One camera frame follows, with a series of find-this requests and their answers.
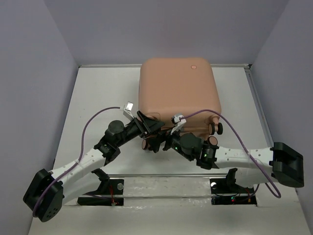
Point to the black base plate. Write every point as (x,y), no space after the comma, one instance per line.
(109,193)
(222,194)

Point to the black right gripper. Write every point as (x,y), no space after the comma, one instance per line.
(155,141)

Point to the pink hard-shell suitcase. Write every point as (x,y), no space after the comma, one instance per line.
(186,86)

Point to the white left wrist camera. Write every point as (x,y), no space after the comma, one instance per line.
(127,110)

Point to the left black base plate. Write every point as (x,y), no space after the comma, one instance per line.
(109,193)

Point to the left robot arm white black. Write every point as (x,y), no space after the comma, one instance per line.
(45,194)

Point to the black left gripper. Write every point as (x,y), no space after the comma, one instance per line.
(149,124)

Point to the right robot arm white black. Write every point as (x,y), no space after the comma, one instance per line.
(279,163)

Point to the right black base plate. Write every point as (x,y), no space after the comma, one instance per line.
(222,194)

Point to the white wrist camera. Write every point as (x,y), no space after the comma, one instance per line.
(178,120)
(127,110)

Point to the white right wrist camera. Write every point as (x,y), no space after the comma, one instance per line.
(178,120)

